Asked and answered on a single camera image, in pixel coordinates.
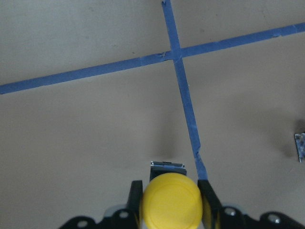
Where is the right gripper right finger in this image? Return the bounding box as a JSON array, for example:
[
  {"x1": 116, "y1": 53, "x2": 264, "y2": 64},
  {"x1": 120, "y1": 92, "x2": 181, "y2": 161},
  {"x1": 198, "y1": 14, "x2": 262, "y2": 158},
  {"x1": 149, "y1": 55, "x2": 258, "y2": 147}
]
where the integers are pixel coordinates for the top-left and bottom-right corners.
[{"x1": 197, "y1": 180, "x2": 246, "y2": 229}]

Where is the brown paper table cover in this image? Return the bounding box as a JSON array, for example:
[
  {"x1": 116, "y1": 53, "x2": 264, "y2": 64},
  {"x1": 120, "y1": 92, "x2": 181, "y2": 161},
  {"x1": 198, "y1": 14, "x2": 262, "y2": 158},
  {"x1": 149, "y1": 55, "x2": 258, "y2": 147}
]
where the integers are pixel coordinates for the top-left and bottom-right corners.
[{"x1": 0, "y1": 0, "x2": 305, "y2": 229}]

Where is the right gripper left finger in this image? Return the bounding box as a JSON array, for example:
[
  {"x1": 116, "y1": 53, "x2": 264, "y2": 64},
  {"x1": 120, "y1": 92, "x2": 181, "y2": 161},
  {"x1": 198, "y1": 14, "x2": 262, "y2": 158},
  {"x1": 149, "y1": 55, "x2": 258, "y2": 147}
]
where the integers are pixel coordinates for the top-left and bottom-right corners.
[{"x1": 102, "y1": 180, "x2": 143, "y2": 229}]

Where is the yellow push button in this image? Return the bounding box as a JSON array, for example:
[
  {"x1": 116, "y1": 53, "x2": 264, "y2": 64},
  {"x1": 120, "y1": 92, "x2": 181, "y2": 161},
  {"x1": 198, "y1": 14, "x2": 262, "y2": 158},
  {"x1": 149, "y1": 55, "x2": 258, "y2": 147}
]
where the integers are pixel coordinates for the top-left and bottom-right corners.
[{"x1": 141, "y1": 161, "x2": 203, "y2": 229}]

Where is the green push button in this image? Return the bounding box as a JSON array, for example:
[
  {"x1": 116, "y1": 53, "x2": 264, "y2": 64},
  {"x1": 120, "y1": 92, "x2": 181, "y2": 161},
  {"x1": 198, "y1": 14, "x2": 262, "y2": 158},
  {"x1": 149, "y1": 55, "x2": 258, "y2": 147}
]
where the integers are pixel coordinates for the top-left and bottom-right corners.
[{"x1": 294, "y1": 132, "x2": 305, "y2": 163}]

